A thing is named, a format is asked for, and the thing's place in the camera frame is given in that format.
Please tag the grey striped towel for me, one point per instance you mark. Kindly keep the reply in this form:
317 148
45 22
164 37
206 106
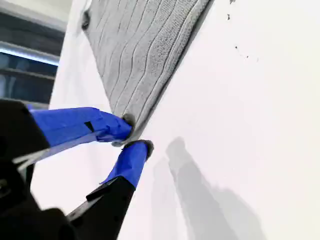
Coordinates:
140 50

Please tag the dark metal shelf rack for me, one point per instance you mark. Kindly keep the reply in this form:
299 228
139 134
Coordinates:
30 32

